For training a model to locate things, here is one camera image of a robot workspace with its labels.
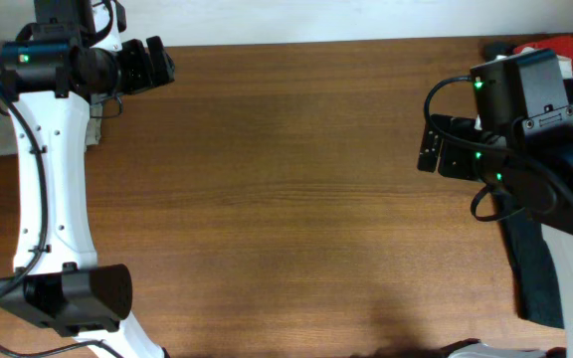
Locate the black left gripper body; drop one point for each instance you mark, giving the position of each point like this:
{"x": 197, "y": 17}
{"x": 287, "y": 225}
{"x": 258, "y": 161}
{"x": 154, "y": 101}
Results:
{"x": 127, "y": 72}

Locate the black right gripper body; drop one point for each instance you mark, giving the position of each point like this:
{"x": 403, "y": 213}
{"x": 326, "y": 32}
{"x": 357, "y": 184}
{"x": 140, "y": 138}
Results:
{"x": 471, "y": 163}

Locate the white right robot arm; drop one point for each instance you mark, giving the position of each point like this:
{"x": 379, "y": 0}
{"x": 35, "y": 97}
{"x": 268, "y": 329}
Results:
{"x": 520, "y": 146}

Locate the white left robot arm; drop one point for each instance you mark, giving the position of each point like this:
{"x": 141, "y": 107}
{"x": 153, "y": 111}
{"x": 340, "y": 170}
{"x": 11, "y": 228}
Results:
{"x": 57, "y": 282}

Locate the black garment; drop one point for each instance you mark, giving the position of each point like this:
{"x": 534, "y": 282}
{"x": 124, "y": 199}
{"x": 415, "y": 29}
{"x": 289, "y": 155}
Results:
{"x": 537, "y": 293}

